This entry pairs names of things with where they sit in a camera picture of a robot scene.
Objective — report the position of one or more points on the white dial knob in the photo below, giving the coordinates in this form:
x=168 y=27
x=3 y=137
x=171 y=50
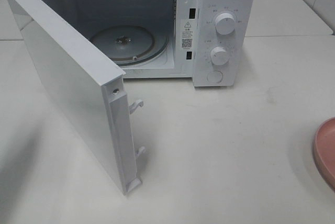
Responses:
x=219 y=56
x=225 y=23

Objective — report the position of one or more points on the glass microwave turntable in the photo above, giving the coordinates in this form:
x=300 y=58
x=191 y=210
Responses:
x=128 y=44

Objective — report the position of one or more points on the white microwave door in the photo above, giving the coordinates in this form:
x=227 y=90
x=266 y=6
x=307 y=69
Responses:
x=85 y=85

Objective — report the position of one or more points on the round white door button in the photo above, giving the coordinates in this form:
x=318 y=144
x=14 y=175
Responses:
x=215 y=77

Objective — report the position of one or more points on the white microwave oven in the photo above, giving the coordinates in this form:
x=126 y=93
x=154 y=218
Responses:
x=189 y=25

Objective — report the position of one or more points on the pink round plate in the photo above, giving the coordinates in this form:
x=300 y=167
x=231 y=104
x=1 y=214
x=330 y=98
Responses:
x=323 y=151

